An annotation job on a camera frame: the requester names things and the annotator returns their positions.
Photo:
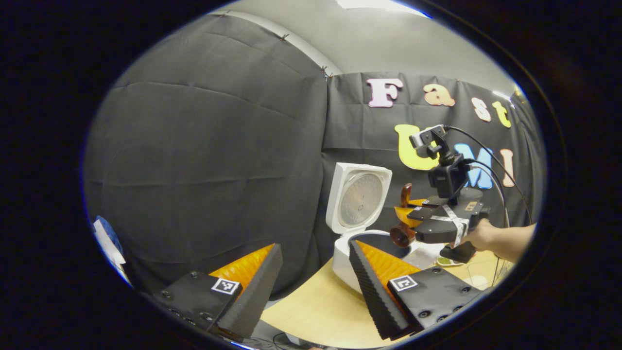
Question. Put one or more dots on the brown wooden spoon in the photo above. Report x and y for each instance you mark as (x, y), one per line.
(402, 236)

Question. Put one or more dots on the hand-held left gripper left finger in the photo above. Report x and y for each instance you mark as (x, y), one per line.
(252, 296)

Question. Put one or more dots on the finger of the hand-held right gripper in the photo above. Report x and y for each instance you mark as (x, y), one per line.
(413, 215)
(423, 201)

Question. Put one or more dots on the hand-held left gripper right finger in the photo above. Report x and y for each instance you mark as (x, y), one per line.
(374, 296)

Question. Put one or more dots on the blue and white sheet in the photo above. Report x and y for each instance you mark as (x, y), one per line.
(109, 243)

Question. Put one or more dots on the black backdrop cloth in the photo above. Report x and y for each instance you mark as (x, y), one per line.
(204, 160)

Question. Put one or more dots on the white rice cooker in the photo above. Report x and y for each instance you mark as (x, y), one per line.
(359, 199)

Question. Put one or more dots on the large ceiling light panel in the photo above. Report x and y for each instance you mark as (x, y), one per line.
(379, 6)

